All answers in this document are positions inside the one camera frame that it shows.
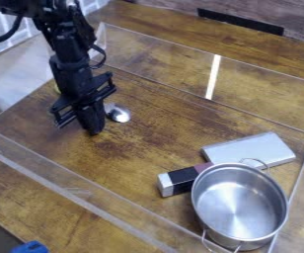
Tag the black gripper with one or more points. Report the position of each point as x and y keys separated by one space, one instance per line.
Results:
x=76 y=81

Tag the spoon with yellow handle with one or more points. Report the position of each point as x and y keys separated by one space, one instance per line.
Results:
x=120 y=113

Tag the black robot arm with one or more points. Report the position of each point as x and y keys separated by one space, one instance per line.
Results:
x=60 y=20

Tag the silver metal pot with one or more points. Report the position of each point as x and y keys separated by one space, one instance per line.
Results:
x=242 y=206

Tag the black and silver block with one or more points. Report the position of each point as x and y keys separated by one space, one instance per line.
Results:
x=178 y=182

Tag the silver flat rectangular box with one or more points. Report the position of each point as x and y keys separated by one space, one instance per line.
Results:
x=264 y=146

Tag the blue object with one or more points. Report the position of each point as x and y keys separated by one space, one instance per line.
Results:
x=31 y=247

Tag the black strip on table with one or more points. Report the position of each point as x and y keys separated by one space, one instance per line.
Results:
x=243 y=22

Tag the clear acrylic enclosure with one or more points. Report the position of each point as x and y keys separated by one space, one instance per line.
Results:
x=81 y=192

